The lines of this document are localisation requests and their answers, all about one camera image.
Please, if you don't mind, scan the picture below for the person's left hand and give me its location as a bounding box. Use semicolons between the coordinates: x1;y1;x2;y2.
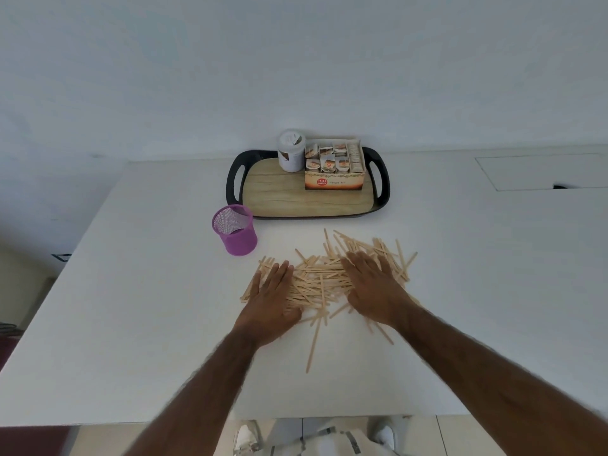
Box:
233;260;303;348

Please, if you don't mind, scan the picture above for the person's right hand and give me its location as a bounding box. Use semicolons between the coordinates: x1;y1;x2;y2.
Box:
340;251;415;328

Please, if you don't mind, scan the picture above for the pile of wooden stir sticks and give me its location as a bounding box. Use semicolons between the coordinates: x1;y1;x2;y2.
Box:
240;228;420;375

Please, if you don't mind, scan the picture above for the person's left forearm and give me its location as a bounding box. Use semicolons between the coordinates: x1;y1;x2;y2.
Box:
124;327;261;456

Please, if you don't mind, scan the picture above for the person's right forearm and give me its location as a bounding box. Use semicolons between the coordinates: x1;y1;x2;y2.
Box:
393;304;608;456

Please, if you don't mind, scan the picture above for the purple mesh pen cup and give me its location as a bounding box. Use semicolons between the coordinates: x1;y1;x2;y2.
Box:
212;204;258;257

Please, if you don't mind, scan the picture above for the open cardboard packet box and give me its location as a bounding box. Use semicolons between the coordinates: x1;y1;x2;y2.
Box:
304;138;368;191

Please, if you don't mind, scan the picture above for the person's left white shoe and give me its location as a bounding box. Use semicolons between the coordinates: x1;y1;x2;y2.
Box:
232;421;262;456

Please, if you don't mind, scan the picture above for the person's white shoe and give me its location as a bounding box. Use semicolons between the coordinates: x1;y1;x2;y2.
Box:
232;421;262;456
370;417;398;452

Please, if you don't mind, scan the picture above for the white round canister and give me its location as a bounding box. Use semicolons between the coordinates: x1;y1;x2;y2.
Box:
277;130;307;174

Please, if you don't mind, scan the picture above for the person's right white shoe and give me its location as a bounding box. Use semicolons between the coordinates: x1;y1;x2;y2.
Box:
370;417;398;452

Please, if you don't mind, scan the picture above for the row of small sachets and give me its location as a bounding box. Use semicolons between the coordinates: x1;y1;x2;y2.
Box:
305;142;364;174

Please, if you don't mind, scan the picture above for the wood-look tray with black handles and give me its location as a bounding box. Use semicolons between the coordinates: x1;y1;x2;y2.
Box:
225;147;391;220

